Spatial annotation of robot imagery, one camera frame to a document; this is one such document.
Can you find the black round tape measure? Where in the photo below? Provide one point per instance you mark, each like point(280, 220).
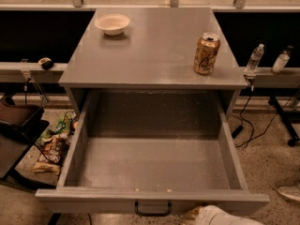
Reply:
point(46, 63)

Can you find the black top drawer handle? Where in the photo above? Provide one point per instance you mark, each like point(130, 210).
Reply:
point(152, 209)

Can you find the black bin on stand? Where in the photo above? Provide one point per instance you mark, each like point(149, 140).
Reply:
point(20, 127)

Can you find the grey top drawer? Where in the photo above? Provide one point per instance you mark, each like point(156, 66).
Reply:
point(151, 147)

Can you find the clear plastic water bottle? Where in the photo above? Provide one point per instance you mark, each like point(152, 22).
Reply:
point(255, 59)

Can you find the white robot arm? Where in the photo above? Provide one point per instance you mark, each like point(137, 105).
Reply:
point(212, 215)

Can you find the gold soda can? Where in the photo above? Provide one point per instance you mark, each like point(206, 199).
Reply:
point(206, 53)

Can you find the brown snack chip bag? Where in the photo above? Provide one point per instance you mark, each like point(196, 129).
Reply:
point(52, 156)

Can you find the white paper bowl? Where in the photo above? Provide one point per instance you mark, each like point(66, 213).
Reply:
point(112, 24)

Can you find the green snack bag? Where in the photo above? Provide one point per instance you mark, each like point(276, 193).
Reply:
point(64, 127)

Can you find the grey drawer cabinet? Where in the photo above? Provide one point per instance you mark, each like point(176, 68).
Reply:
point(156, 52)

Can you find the white sneaker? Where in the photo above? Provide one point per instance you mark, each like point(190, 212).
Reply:
point(290, 192)

